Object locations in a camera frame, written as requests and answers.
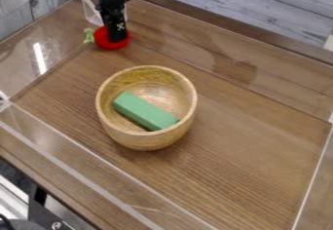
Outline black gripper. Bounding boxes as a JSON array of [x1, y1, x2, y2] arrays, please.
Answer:
[[96, 0, 128, 43]]

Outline red knitted apple toy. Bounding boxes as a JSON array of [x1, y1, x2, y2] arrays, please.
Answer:
[[83, 26, 130, 50]]

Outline clear acrylic tray walls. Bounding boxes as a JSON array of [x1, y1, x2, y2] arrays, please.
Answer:
[[0, 0, 333, 230]]

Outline wooden bowl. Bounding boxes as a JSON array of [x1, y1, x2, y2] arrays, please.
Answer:
[[95, 65, 198, 151]]

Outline green rectangular block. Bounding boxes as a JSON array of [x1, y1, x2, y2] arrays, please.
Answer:
[[112, 91, 179, 131]]

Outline black table frame bracket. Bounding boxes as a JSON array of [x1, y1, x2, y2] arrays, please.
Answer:
[[27, 186, 73, 230]]

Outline black cable bottom left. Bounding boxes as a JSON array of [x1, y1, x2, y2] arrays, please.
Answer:
[[0, 213, 17, 230]]

